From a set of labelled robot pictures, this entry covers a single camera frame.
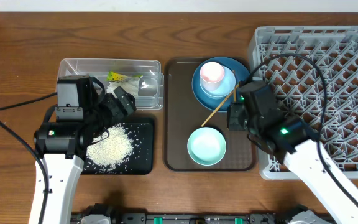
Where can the yellow green snack wrapper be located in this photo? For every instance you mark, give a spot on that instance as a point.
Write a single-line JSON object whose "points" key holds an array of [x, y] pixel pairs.
{"points": [[120, 78]]}

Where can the dark blue plate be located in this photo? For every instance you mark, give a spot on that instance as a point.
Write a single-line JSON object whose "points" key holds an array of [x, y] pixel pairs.
{"points": [[237, 69]]}

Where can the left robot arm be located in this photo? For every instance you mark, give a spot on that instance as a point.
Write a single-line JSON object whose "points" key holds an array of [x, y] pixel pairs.
{"points": [[61, 148]]}

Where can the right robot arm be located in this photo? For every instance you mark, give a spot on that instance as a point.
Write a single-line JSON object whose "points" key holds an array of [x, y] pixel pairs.
{"points": [[297, 146]]}

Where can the grey dishwasher rack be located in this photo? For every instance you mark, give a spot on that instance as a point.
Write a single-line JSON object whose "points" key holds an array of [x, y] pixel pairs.
{"points": [[313, 72]]}

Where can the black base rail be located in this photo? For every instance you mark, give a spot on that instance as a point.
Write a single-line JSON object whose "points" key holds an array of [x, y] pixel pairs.
{"points": [[100, 213]]}

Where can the wooden chopstick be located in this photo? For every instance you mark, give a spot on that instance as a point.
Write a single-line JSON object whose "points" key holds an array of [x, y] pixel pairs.
{"points": [[234, 90]]}

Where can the white tissue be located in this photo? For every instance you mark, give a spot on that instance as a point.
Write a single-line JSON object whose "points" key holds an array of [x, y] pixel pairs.
{"points": [[130, 85]]}

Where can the clear plastic waste bin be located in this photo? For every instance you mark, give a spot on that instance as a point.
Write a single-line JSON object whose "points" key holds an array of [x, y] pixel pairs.
{"points": [[150, 86]]}

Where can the wooden chopstick diagonal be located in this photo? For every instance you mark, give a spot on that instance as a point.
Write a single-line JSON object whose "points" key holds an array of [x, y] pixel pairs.
{"points": [[219, 106]]}

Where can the mint green bowl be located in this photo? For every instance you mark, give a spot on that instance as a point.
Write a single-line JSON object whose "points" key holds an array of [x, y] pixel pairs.
{"points": [[206, 146]]}

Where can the brown serving tray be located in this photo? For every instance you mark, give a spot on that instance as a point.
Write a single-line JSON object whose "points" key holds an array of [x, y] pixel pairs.
{"points": [[184, 114]]}

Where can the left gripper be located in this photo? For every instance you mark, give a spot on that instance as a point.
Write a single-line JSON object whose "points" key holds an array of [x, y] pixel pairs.
{"points": [[115, 116]]}

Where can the light blue bowl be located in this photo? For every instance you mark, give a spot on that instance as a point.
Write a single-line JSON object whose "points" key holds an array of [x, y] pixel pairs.
{"points": [[226, 86]]}

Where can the pile of white rice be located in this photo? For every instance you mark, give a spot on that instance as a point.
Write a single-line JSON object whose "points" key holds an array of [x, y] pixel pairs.
{"points": [[110, 147]]}

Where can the black plastic tray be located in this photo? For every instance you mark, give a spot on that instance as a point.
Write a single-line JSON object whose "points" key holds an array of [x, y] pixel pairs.
{"points": [[143, 155]]}

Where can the pink cup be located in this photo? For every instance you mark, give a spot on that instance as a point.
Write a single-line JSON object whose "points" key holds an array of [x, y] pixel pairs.
{"points": [[212, 72]]}

